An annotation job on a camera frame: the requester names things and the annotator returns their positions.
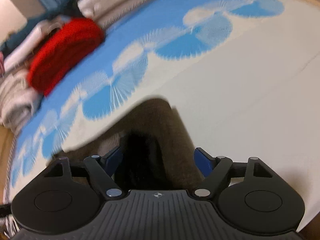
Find blue white patterned bedsheet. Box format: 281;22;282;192
4;0;319;228

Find white folded pillow bedding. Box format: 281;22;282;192
3;20;65;73

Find wooden bed headboard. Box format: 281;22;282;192
0;126;16;204

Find red folded blanket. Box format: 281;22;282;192
27;18;105;96

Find blue shark plush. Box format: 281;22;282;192
1;0;83;58

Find brown corduroy pants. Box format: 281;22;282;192
52;98;203;190

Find white plush toy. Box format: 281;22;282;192
77;0;101;18

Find white folded quilt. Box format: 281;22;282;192
1;69;42;134

